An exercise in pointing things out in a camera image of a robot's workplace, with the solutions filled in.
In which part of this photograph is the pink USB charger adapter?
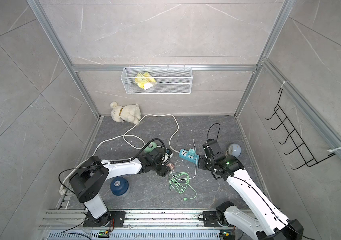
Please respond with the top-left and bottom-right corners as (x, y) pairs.
(168, 163), (174, 171)

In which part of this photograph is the teal USB charger adapter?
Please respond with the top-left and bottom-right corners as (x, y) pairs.
(188, 149), (196, 158)

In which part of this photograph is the green USB cable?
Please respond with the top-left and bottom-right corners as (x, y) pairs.
(167, 171), (198, 202)

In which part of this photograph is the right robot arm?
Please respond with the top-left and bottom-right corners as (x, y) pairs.
(198, 138), (305, 240)

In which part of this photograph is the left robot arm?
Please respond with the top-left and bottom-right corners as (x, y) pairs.
(59, 138), (173, 227)

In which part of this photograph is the teal power strip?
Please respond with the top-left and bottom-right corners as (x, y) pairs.
(179, 149), (199, 165)

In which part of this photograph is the white plush teddy bear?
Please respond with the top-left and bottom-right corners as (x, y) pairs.
(110, 102), (141, 125)

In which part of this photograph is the yellow packet in basket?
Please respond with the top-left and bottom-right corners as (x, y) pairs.
(135, 72), (157, 90)

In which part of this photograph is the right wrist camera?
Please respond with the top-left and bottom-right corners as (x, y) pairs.
(202, 139), (225, 162)

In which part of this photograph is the white wire wall basket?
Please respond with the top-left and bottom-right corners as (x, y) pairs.
(121, 67), (193, 95)

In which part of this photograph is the black wire hook rack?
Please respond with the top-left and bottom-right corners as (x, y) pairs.
(265, 89), (336, 170)

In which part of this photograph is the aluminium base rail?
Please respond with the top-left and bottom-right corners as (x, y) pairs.
(38, 208), (291, 240)

